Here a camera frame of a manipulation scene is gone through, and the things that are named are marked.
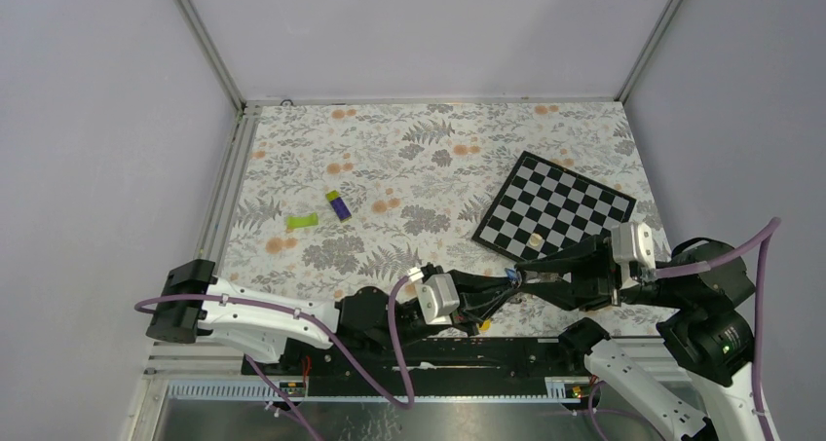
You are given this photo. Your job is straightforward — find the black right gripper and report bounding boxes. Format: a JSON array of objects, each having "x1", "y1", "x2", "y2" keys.
[{"x1": 512, "y1": 228, "x2": 692, "y2": 308}]

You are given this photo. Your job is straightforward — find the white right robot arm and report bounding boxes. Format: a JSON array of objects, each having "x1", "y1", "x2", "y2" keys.
[{"x1": 515, "y1": 218, "x2": 780, "y2": 440}]

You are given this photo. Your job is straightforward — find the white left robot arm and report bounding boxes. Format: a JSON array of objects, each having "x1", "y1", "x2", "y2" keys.
[{"x1": 135, "y1": 260, "x2": 519, "y2": 374}]

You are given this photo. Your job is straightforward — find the white chess piece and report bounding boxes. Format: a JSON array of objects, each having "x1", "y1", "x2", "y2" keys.
[{"x1": 528, "y1": 234, "x2": 544, "y2": 247}]

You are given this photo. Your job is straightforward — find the black white chessboard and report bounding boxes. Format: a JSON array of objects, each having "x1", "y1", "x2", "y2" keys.
[{"x1": 471, "y1": 151, "x2": 636, "y2": 262}]

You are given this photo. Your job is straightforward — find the purple yellow marker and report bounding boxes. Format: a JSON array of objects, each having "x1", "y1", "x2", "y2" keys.
[{"x1": 325, "y1": 191, "x2": 352, "y2": 222}]

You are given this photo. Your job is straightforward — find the green marker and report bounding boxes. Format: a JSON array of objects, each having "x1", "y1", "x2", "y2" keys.
[{"x1": 286, "y1": 212, "x2": 319, "y2": 230}]

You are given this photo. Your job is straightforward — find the black front rail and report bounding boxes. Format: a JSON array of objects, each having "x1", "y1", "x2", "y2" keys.
[{"x1": 258, "y1": 337, "x2": 596, "y2": 377}]

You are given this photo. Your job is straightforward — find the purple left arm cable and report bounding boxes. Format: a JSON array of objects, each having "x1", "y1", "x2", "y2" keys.
[{"x1": 135, "y1": 277, "x2": 421, "y2": 441}]

